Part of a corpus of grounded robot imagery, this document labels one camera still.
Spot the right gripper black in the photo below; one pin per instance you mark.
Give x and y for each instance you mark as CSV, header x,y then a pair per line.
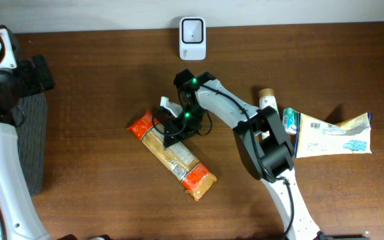
x,y
173,126

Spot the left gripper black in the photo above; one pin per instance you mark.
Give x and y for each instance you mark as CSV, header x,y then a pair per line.
x,y
34,84

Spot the orange pasta package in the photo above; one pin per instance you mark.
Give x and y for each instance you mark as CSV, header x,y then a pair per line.
x,y
196,178

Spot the white tube brown cap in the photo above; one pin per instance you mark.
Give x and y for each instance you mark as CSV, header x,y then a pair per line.
x,y
267,99

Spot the green tissue pack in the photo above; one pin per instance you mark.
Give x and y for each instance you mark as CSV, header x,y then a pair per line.
x,y
290,120

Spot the yellow white wipes bag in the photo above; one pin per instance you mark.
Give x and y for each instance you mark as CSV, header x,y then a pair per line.
x,y
315,137

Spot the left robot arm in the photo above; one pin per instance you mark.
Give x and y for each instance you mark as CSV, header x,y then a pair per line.
x,y
18,217

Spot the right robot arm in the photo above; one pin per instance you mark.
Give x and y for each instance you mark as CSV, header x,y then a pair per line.
x,y
264,146

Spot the white barcode scanner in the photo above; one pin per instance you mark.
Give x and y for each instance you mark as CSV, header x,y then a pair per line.
x,y
192,38

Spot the grey mesh basket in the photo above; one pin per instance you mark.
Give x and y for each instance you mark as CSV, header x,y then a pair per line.
x,y
32,112

